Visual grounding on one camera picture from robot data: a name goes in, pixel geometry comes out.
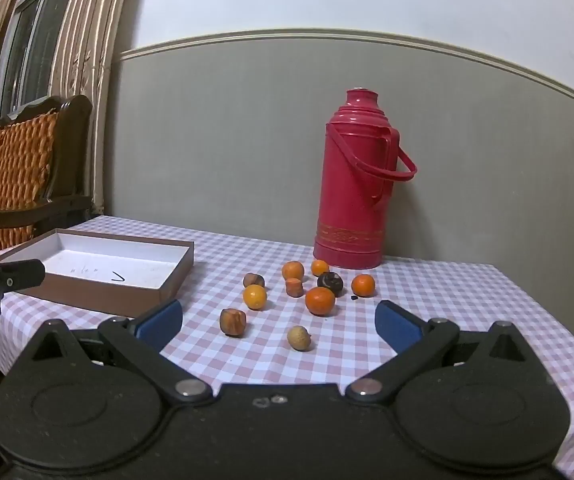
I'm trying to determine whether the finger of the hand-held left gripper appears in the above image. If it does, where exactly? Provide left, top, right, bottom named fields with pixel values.
left=0, top=259, right=46, bottom=293

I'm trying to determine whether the beige longan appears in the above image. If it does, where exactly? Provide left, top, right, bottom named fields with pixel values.
left=287, top=325, right=313, bottom=351

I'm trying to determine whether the red thermos flask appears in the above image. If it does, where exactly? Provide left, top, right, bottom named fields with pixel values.
left=313, top=88, right=418, bottom=270

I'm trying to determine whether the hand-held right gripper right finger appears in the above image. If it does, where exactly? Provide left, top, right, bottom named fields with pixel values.
left=344, top=300, right=530, bottom=403

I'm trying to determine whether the pink checkered tablecloth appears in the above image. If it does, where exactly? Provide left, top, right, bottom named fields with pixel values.
left=0, top=215, right=574, bottom=480

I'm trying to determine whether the wooden chair with orange cushion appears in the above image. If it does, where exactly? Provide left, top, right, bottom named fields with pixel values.
left=0, top=94, right=94, bottom=253

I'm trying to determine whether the window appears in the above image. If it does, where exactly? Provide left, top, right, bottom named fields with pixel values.
left=0, top=0, right=85, bottom=116

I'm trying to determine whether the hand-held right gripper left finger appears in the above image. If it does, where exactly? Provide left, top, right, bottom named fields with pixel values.
left=30, top=299, right=214, bottom=403

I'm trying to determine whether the dark mangosteen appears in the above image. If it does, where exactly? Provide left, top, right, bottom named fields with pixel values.
left=316, top=271, right=344, bottom=297

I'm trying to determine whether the yellow-orange citrus fruit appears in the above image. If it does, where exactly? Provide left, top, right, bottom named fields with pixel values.
left=243, top=284, right=268, bottom=310

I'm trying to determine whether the large orange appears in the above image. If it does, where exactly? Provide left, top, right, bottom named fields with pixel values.
left=305, top=286, right=337, bottom=317

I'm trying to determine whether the brown cardboard box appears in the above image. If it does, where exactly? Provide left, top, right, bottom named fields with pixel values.
left=0, top=228, right=195, bottom=318

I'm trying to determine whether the reddish brown fruit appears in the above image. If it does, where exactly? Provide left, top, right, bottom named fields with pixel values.
left=219, top=308, right=247, bottom=337

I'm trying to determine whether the striped beige curtain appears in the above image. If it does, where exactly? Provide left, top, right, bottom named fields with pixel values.
left=0, top=0, right=138, bottom=216

